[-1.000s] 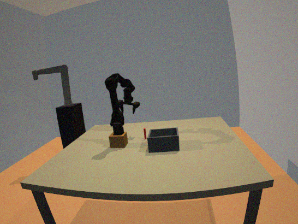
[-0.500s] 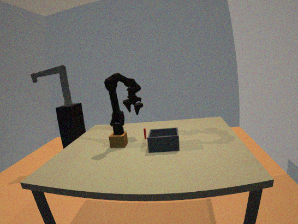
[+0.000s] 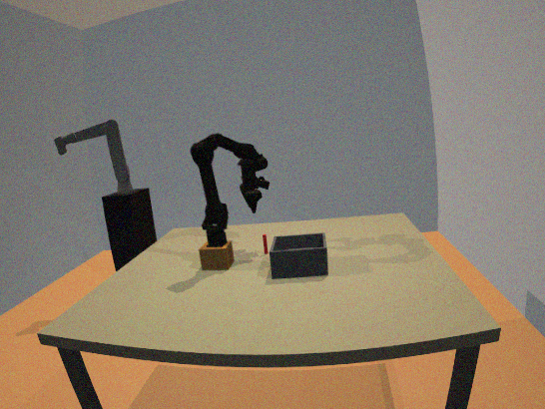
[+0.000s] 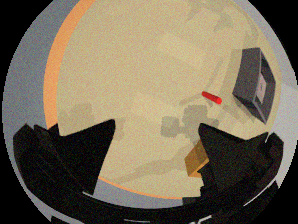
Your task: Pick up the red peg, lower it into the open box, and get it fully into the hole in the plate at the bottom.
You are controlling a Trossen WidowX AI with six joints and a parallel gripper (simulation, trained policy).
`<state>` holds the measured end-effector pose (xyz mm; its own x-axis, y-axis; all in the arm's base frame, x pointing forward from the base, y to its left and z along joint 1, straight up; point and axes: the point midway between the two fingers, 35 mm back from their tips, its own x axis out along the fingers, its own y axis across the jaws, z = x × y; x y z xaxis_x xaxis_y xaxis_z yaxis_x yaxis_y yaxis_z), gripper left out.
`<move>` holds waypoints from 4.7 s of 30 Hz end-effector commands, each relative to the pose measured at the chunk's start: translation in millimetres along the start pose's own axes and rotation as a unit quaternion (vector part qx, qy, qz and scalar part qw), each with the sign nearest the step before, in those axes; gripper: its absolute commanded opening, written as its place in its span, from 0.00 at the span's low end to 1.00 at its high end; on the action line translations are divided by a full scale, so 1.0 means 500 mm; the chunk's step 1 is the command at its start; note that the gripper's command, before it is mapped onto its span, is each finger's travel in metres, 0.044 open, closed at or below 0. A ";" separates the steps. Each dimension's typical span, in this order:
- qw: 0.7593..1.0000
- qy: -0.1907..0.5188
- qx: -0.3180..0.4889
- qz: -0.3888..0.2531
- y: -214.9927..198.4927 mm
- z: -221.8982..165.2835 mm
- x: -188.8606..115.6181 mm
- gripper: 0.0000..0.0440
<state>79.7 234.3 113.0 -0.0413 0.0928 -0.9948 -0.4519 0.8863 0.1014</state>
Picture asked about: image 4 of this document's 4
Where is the red peg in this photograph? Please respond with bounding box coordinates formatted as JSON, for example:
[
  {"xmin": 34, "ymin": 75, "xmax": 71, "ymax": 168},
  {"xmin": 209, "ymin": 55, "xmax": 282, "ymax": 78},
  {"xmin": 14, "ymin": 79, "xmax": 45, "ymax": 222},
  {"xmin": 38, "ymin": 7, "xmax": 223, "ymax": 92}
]
[{"xmin": 201, "ymin": 92, "xmax": 222, "ymax": 105}]

